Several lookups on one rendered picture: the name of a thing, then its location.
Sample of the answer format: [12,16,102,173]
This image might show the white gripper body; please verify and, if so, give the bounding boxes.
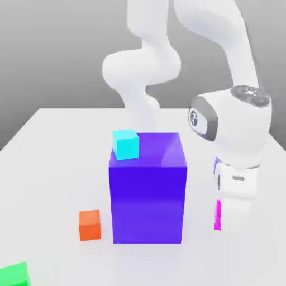
[217,164,258,201]

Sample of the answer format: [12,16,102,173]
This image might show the small magenta cube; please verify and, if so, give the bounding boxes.
[214,199,222,231]

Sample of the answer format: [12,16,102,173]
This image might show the small cyan cube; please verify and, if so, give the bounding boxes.
[112,129,140,161]

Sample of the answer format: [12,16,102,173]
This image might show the small orange cube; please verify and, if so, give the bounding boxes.
[78,209,102,242]

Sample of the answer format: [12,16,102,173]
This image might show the small green cube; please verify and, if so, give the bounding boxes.
[0,261,31,286]

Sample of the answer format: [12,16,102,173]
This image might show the large purple box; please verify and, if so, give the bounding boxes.
[108,132,188,245]

